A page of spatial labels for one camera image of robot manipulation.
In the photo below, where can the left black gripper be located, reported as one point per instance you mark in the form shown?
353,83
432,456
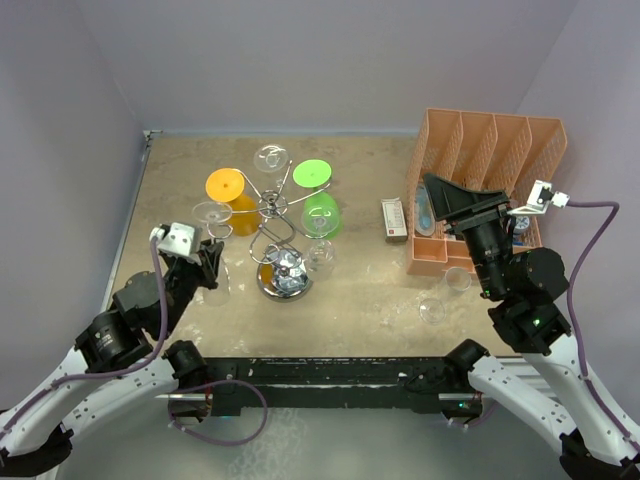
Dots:
209,254

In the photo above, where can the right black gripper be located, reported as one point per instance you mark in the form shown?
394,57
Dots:
461,207

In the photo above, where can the clear tall glass back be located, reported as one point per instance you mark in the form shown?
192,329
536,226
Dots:
214,217

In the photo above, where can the orange plastic goblet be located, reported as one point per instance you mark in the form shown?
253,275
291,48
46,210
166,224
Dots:
227,185

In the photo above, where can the clear wine glass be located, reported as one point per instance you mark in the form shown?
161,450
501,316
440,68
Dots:
454,283
271,158
322,245

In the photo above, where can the green plastic goblet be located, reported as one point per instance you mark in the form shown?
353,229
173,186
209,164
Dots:
315,175

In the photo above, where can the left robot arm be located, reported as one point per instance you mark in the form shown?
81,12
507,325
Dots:
118,360

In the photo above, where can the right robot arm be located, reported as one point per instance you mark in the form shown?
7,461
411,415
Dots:
590,433

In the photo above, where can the chrome wine glass rack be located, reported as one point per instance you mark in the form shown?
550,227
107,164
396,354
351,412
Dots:
280,270

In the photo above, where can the blue item in tray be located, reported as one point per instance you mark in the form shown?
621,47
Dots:
424,223

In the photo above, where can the white red small box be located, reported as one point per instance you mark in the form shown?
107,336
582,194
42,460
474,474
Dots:
394,221

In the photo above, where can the orange desk file organizer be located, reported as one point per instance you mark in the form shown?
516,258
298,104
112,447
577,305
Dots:
478,151

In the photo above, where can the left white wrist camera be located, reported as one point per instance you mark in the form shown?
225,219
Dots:
178,240

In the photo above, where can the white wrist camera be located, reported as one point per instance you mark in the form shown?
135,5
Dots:
178,240
541,197

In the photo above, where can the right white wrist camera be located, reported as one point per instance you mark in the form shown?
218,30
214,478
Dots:
541,197

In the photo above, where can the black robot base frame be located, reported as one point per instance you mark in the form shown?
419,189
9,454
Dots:
423,385

